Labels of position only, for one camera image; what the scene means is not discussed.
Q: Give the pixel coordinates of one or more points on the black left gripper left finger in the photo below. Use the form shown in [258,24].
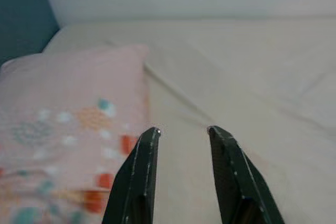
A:
[136,176]

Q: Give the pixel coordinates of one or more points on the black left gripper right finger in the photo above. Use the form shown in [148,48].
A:
[233,176]

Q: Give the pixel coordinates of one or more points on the pink patterned pillow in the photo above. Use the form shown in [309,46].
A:
[65,90]

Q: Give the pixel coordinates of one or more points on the cream mattress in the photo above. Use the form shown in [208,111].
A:
[236,77]

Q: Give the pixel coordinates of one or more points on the blue upholstered headboard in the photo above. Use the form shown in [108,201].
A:
[21,11]

